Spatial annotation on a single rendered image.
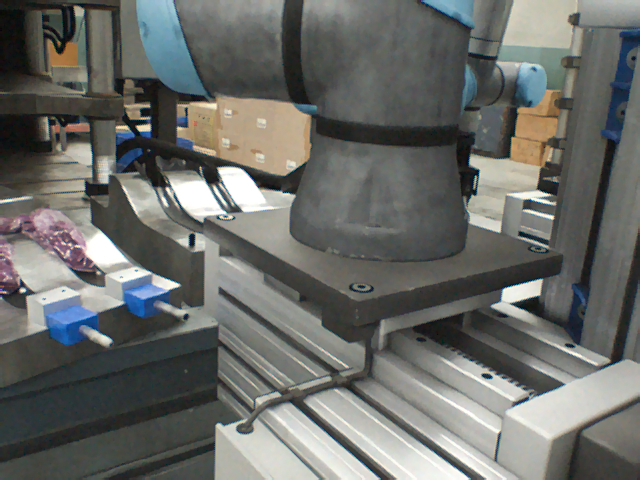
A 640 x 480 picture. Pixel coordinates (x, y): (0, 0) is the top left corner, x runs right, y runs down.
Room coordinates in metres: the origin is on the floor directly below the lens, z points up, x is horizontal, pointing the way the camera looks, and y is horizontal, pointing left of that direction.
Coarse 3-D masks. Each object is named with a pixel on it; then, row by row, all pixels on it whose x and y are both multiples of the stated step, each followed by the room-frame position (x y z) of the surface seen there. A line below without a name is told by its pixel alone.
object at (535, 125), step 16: (544, 96) 7.36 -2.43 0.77; (560, 96) 7.42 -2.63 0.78; (528, 112) 7.48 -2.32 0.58; (544, 112) 7.32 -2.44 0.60; (528, 128) 7.49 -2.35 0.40; (544, 128) 7.32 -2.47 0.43; (512, 144) 7.60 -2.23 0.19; (528, 144) 7.44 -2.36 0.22; (544, 144) 7.36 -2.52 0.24; (512, 160) 7.57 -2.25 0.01; (528, 160) 7.40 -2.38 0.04; (544, 160) 7.28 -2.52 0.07
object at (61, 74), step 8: (56, 72) 4.35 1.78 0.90; (64, 72) 4.39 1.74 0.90; (72, 72) 4.42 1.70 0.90; (80, 72) 4.46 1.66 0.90; (56, 80) 4.35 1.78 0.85; (64, 80) 4.38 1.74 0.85; (72, 80) 4.42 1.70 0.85; (80, 80) 4.46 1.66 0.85; (64, 128) 4.99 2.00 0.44; (64, 136) 4.99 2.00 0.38; (64, 144) 4.99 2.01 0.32; (64, 152) 4.96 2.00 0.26; (80, 160) 4.68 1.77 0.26; (88, 160) 4.69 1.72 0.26
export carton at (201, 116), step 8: (192, 104) 6.48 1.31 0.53; (200, 104) 6.51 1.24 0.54; (208, 104) 6.58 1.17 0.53; (192, 112) 6.46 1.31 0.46; (200, 112) 6.35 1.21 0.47; (208, 112) 6.25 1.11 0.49; (192, 120) 6.45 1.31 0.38; (200, 120) 6.33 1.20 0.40; (208, 120) 6.24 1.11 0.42; (192, 128) 6.44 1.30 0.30; (200, 128) 6.32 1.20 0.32; (208, 128) 6.23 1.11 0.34; (192, 136) 6.44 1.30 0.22; (200, 136) 6.32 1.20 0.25; (208, 136) 6.22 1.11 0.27; (200, 144) 6.34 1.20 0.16; (208, 144) 6.24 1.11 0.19
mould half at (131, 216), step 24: (240, 168) 1.31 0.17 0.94; (120, 192) 1.14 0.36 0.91; (144, 192) 1.13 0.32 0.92; (192, 192) 1.18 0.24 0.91; (240, 192) 1.23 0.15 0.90; (96, 216) 1.26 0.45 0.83; (120, 216) 1.14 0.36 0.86; (144, 216) 1.07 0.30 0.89; (192, 216) 1.11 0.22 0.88; (120, 240) 1.15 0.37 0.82; (144, 240) 1.05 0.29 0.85; (168, 240) 0.96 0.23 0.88; (144, 264) 1.05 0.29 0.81; (168, 264) 0.96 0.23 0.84; (192, 264) 0.89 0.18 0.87; (192, 288) 0.89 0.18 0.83
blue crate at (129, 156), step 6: (120, 132) 5.04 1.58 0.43; (126, 132) 5.08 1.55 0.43; (132, 132) 5.11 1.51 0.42; (144, 132) 5.19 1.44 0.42; (120, 138) 4.84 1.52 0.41; (126, 138) 4.76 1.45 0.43; (180, 138) 4.96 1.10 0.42; (180, 144) 4.76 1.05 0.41; (186, 144) 4.80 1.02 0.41; (192, 144) 4.83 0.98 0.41; (132, 150) 4.73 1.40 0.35; (138, 150) 4.67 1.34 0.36; (150, 150) 4.57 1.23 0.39; (126, 156) 4.79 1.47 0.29; (132, 156) 4.73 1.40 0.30; (120, 162) 4.84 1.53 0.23; (126, 162) 4.79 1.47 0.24; (150, 162) 4.58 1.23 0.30
